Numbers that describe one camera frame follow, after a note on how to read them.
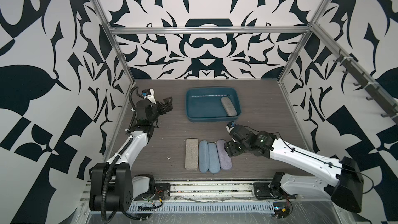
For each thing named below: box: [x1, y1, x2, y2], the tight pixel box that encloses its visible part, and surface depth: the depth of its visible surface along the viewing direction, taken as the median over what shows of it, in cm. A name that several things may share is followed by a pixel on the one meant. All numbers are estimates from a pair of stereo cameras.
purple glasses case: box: [216, 139, 233, 171], surface depth 83 cm
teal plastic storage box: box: [185, 87, 242, 122], surface depth 108 cm
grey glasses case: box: [220, 96, 238, 117], surface depth 104 cm
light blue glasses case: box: [198, 140, 210, 174], surface depth 83 cm
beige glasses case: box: [185, 137, 199, 170], surface depth 85 cm
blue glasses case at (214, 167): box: [207, 142, 221, 174], surface depth 83 cm
